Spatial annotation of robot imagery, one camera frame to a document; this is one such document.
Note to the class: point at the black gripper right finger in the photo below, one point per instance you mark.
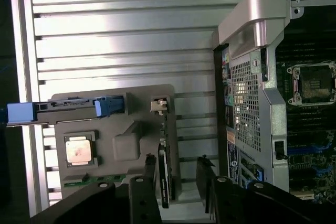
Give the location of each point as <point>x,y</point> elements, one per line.
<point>223,203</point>

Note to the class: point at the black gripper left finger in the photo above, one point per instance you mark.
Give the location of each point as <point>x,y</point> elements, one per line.
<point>141,203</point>

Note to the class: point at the green RAM stick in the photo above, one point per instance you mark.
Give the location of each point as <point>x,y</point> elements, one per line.
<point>105,179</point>

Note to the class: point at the silver CPU chip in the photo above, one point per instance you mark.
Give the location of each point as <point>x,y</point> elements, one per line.
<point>77,150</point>

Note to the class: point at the grey parts rack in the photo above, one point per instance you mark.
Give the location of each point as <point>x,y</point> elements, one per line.
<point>115,113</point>

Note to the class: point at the open grey PC case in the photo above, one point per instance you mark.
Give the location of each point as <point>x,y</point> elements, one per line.
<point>273,119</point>

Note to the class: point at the green motherboard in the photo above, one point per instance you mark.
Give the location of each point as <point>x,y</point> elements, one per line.
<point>309,129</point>

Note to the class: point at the hard disk with blue caddy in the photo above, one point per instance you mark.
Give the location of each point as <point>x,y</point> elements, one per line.
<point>65,115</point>

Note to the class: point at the CPU socket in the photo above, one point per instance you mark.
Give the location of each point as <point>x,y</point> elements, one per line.
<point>312,85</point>

